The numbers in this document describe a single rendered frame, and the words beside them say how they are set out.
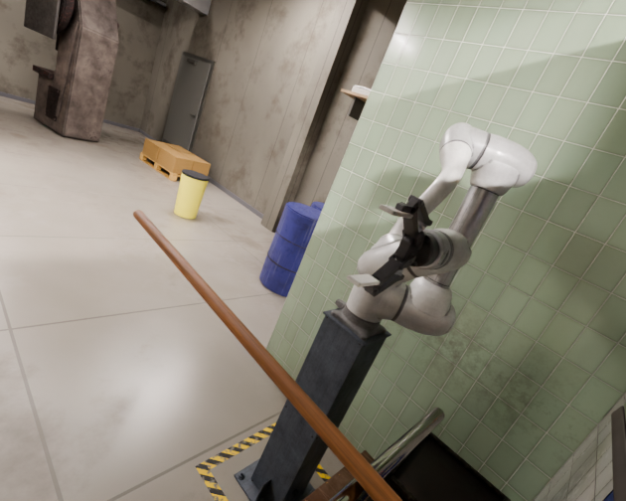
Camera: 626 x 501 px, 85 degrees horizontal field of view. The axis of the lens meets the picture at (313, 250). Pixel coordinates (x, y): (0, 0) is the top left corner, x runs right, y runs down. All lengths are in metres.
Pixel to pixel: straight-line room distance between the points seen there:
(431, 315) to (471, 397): 0.60
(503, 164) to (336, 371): 0.95
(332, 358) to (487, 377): 0.73
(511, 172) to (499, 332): 0.73
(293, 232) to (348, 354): 2.15
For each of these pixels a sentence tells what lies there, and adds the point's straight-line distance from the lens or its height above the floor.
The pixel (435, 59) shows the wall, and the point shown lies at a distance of 2.01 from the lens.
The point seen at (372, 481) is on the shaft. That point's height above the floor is 1.20.
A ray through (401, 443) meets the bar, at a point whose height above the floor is 1.17.
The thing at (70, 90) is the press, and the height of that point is 0.79.
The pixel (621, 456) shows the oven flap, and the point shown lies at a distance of 0.62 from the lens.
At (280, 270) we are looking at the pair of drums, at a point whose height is 0.26.
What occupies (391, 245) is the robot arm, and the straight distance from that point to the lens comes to 0.90.
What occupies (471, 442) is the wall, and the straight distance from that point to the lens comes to 1.92.
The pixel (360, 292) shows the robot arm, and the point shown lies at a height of 1.15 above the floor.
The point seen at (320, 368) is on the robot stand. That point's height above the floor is 0.78.
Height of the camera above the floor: 1.62
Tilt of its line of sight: 18 degrees down
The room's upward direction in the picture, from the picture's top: 22 degrees clockwise
